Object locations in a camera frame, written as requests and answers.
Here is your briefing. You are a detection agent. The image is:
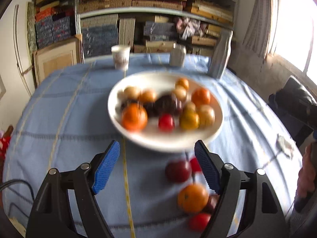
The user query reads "dark red plum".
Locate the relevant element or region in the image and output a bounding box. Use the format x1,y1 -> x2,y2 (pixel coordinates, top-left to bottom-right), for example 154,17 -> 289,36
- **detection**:
165,161 -> 192,183

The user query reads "yellow orange citrus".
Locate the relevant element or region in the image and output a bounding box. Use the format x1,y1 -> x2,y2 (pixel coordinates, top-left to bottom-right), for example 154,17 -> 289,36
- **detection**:
179,110 -> 200,131

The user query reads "tan potato-like fruit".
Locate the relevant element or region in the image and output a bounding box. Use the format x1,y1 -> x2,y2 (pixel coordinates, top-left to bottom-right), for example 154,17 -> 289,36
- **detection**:
197,105 -> 215,128

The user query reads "orange mandarin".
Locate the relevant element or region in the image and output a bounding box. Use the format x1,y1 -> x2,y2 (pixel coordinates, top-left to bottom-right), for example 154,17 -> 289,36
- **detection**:
121,103 -> 148,132

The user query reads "red cherry tomato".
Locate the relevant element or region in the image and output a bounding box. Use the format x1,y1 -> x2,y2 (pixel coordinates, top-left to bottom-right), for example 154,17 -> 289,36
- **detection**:
158,113 -> 175,132

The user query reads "dark brown mangosteen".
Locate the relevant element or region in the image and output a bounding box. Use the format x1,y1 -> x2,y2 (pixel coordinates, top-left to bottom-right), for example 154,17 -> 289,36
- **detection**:
143,94 -> 177,117

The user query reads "large yellow passion fruit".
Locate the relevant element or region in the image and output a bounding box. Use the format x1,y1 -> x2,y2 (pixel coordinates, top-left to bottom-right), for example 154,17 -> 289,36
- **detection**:
124,86 -> 141,101

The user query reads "small tan fruit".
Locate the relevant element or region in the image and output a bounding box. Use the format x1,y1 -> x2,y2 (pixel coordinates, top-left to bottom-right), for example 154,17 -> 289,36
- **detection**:
138,89 -> 158,104

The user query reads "person's right hand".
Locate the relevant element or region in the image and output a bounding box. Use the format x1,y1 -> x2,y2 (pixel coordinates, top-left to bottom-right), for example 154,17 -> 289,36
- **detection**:
297,144 -> 316,198

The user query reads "orange tangerine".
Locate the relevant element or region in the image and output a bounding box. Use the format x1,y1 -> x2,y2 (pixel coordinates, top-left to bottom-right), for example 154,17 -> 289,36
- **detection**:
177,183 -> 209,214

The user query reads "white oval plate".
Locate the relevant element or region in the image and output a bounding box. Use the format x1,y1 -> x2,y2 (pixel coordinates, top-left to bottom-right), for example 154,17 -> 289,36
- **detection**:
107,71 -> 223,153

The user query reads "small red tomato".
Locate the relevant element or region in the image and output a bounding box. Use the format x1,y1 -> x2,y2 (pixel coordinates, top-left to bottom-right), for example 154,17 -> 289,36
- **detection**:
188,212 -> 212,233

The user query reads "crumpled white tissue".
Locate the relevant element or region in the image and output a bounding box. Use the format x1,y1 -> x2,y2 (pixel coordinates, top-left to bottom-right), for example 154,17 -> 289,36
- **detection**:
277,134 -> 296,159

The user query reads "small orange kumquat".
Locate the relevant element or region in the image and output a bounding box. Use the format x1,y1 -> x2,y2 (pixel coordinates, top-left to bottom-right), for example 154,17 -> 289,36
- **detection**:
175,78 -> 190,91

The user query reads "black cushion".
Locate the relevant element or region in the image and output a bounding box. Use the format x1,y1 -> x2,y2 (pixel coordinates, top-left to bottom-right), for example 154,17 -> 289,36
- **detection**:
269,76 -> 316,146

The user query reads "silver metal bottle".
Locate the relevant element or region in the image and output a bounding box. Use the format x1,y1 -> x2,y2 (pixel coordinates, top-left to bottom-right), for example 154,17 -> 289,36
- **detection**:
207,29 -> 233,80

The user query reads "white drink can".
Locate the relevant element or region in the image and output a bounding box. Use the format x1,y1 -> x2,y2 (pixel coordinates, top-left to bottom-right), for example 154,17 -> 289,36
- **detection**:
169,44 -> 186,67

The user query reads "white paper cup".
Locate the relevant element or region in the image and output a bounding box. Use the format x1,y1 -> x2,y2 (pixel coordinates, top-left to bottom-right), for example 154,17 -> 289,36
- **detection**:
111,45 -> 131,71

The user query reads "framed cardboard panel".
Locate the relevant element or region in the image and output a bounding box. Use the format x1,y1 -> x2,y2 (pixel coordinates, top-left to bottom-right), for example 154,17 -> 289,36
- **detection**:
33,34 -> 83,86

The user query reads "pink crumpled cloth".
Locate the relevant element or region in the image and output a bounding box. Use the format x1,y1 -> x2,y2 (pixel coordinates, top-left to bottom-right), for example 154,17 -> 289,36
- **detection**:
174,17 -> 204,40

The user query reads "metal storage shelf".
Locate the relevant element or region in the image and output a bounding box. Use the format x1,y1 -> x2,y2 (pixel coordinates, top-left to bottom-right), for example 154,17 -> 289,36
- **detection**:
75,0 -> 238,59

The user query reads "black cable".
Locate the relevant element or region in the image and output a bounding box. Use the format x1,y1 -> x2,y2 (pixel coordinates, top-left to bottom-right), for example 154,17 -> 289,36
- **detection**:
0,179 -> 35,219

